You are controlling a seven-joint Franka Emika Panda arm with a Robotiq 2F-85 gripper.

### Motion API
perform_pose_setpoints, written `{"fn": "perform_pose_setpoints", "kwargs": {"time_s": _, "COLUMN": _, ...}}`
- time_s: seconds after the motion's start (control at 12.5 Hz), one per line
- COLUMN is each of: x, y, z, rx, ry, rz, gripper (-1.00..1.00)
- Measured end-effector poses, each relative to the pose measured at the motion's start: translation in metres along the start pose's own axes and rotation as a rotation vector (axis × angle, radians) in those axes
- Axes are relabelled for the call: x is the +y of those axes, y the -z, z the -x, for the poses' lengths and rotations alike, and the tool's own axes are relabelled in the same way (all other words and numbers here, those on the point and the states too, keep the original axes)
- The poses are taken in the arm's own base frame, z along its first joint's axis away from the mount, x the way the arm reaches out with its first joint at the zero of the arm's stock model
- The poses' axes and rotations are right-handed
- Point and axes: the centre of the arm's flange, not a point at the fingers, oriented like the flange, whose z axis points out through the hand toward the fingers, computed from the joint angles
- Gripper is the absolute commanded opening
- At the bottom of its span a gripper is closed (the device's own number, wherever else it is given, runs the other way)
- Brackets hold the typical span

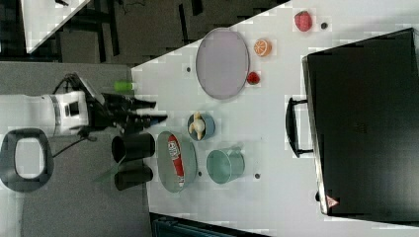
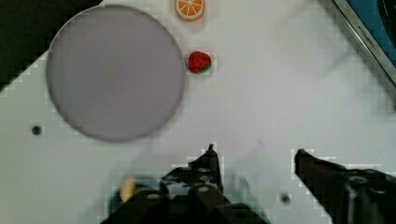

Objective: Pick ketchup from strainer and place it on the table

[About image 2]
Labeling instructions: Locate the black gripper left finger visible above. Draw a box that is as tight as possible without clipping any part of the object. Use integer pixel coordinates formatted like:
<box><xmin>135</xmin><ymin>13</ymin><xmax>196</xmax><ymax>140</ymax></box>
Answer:
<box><xmin>100</xmin><ymin>145</ymin><xmax>268</xmax><ymax>224</ymax></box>

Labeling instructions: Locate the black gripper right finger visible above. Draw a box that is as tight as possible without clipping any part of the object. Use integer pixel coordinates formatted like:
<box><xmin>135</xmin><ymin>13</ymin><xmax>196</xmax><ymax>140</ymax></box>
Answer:
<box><xmin>294</xmin><ymin>148</ymin><xmax>396</xmax><ymax>224</ymax></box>

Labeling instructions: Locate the teal green cup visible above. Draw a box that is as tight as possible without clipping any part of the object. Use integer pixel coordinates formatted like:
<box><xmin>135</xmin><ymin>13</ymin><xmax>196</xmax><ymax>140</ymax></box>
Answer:
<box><xmin>224</xmin><ymin>177</ymin><xmax>268</xmax><ymax>220</ymax></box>

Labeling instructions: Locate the small red strawberry toy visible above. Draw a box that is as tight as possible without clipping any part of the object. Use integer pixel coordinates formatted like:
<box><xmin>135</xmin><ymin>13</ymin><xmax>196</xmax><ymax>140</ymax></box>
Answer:
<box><xmin>188</xmin><ymin>51</ymin><xmax>212</xmax><ymax>74</ymax></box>

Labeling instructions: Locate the grey round plate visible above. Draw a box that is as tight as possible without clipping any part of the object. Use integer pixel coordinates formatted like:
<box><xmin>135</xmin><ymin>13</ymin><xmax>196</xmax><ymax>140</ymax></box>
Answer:
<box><xmin>46</xmin><ymin>5</ymin><xmax>186</xmax><ymax>142</ymax></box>

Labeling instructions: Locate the black toaster oven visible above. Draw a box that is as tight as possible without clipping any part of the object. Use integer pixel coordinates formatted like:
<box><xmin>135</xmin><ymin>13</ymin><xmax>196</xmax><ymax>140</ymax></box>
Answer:
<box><xmin>327</xmin><ymin>0</ymin><xmax>396</xmax><ymax>85</ymax></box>

